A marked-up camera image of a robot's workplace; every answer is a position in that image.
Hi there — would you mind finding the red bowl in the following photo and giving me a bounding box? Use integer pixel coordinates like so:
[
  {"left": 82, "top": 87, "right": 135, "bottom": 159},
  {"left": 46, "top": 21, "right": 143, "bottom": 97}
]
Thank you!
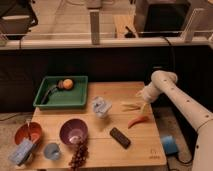
[{"left": 14, "top": 122, "right": 43, "bottom": 145}]

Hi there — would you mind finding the white crumpled packet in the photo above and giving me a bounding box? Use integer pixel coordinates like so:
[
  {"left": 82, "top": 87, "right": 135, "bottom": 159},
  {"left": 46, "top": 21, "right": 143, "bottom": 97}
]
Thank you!
[{"left": 92, "top": 96, "right": 112, "bottom": 118}]

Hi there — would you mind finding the black handled utensil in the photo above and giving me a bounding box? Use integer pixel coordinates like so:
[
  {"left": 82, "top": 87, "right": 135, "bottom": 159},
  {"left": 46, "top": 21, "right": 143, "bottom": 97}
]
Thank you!
[{"left": 41, "top": 80, "right": 64, "bottom": 104}]

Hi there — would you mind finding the orange fruit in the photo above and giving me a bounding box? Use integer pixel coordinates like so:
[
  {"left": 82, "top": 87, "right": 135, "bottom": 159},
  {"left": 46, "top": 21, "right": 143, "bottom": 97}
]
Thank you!
[{"left": 63, "top": 79, "right": 74, "bottom": 90}]

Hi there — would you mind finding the orange carrot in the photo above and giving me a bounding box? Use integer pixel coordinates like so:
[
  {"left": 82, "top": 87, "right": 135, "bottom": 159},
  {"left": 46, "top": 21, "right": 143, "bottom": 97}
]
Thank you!
[{"left": 128, "top": 116, "right": 149, "bottom": 129}]

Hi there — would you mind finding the black remote control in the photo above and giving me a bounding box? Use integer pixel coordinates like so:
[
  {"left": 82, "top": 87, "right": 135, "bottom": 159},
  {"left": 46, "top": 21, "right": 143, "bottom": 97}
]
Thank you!
[{"left": 110, "top": 127, "right": 131, "bottom": 149}]

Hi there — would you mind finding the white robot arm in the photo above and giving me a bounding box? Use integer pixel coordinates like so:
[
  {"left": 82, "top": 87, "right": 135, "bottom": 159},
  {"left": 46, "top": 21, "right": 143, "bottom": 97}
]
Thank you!
[{"left": 137, "top": 70, "right": 213, "bottom": 171}]

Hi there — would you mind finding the blue cup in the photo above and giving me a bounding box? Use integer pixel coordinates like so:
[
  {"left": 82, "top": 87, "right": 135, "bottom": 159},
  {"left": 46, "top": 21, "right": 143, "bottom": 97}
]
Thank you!
[{"left": 43, "top": 143, "right": 61, "bottom": 160}]

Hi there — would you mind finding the blue object on floor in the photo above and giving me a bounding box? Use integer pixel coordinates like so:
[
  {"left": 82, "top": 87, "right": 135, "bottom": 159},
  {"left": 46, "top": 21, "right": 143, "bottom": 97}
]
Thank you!
[{"left": 161, "top": 136, "right": 179, "bottom": 155}]

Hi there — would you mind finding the green plastic tray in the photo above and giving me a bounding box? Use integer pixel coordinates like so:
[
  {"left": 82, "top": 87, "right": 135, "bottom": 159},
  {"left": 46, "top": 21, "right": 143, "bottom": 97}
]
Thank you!
[{"left": 33, "top": 76, "right": 88, "bottom": 110}]

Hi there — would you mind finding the purple bowl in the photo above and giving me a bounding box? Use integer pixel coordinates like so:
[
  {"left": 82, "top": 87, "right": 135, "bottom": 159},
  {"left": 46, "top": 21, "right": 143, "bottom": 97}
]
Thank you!
[{"left": 59, "top": 119, "right": 88, "bottom": 145}]

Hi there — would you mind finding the dark grape bunch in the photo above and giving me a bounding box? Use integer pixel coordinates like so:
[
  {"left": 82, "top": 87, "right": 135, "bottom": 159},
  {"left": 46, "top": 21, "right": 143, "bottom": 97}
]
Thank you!
[{"left": 69, "top": 141, "right": 88, "bottom": 171}]

